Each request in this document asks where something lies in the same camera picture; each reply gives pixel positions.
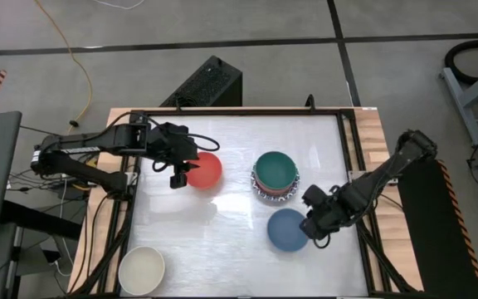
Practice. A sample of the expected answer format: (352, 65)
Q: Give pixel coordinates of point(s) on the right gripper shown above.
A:
(330, 212)

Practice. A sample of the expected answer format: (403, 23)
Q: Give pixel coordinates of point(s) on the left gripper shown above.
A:
(172, 143)

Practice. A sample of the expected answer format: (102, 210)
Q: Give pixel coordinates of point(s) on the red bowl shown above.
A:
(208, 170)

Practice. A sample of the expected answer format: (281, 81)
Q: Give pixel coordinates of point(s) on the blue bowl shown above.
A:
(284, 230)

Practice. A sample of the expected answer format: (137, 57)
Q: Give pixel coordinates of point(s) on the orange bowl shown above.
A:
(277, 194)

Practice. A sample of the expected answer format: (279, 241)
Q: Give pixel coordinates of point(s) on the green bowl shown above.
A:
(276, 170)

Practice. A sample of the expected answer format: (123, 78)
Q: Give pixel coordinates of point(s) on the cream bowl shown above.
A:
(141, 270)

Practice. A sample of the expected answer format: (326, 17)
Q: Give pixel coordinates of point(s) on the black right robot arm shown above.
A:
(388, 170)

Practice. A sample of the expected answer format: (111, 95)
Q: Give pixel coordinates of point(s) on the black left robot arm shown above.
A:
(98, 143)

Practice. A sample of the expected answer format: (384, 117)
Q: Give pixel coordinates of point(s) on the black table clamp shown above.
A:
(177, 104)
(310, 103)

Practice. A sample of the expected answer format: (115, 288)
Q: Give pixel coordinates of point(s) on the black perforated tower case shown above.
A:
(206, 83)

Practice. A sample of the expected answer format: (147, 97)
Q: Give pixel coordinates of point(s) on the large hazard-striped black mat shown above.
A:
(434, 241)

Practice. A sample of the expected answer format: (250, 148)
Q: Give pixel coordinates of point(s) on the black floor plug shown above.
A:
(74, 123)

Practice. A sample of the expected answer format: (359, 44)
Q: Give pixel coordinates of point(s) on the black desk stand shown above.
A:
(35, 216)

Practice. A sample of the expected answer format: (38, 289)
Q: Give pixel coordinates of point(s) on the grey metal stand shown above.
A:
(459, 104)

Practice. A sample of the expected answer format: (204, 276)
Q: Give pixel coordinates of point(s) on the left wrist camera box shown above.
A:
(178, 181)

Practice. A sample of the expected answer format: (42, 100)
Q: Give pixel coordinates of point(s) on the black metal table frame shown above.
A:
(243, 112)

